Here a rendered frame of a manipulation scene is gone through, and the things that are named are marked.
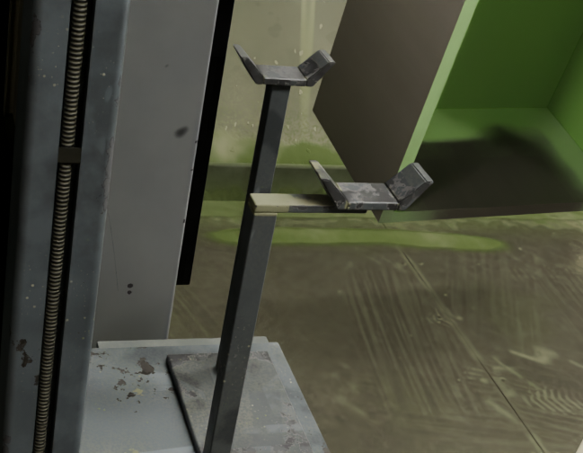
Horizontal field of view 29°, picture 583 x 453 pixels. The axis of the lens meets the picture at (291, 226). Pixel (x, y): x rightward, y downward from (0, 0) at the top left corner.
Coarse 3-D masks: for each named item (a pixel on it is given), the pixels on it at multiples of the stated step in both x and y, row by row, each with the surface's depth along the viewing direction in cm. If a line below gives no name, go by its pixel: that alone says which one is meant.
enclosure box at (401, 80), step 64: (384, 0) 204; (448, 0) 185; (512, 0) 232; (576, 0) 238; (384, 64) 205; (448, 64) 189; (512, 64) 245; (576, 64) 248; (384, 128) 206; (448, 128) 241; (512, 128) 248; (576, 128) 249; (448, 192) 223; (512, 192) 229; (576, 192) 234
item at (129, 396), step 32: (96, 352) 105; (128, 352) 106; (160, 352) 107; (192, 352) 108; (96, 384) 101; (128, 384) 102; (160, 384) 103; (288, 384) 106; (96, 416) 97; (128, 416) 98; (160, 416) 99; (96, 448) 94; (128, 448) 94; (160, 448) 95; (192, 448) 96; (320, 448) 99
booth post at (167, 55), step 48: (144, 0) 122; (192, 0) 124; (144, 48) 125; (192, 48) 127; (144, 96) 128; (192, 96) 130; (144, 144) 131; (192, 144) 133; (144, 192) 135; (144, 240) 138; (144, 288) 142; (96, 336) 143; (144, 336) 146
